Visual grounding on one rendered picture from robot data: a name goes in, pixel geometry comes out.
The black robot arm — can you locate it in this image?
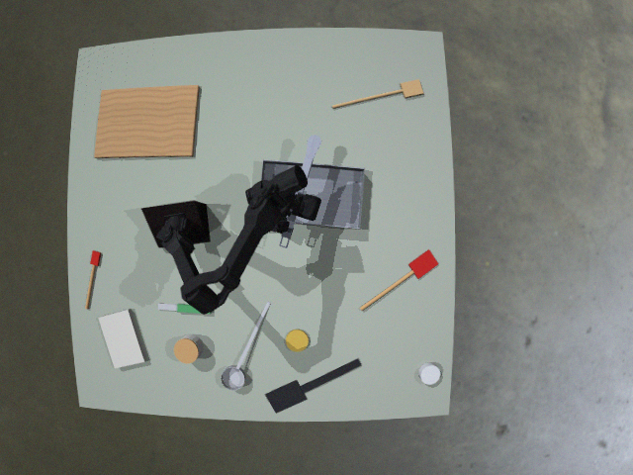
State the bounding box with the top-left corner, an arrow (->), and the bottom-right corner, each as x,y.
156,165 -> 308,315

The green flat bar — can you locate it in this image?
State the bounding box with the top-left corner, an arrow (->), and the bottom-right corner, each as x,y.
158,304 -> 201,314

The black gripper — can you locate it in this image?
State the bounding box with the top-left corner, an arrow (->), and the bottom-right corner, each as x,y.
287,192 -> 321,221

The white rectangular block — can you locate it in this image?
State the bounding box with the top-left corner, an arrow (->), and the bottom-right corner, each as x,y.
98,309 -> 147,368

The wooden board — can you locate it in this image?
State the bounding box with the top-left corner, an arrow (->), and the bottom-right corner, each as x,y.
94,85 -> 200,158

